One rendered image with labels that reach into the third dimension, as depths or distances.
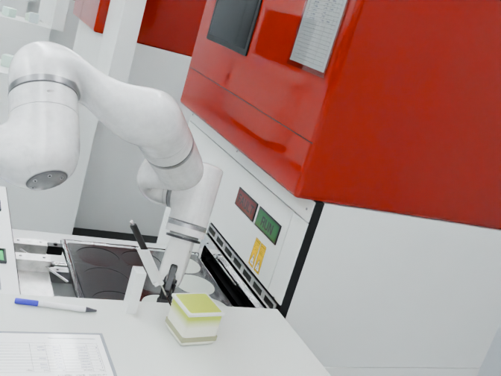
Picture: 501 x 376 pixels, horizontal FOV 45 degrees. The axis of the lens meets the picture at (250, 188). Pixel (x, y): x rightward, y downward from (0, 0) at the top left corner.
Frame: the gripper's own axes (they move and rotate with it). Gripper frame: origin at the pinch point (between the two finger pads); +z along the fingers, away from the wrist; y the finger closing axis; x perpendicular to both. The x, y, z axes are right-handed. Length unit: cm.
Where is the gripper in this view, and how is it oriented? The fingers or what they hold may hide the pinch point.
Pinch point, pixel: (162, 308)
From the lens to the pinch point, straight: 131.6
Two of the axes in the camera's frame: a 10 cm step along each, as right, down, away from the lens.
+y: 0.7, -0.7, -9.9
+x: 9.6, 2.8, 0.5
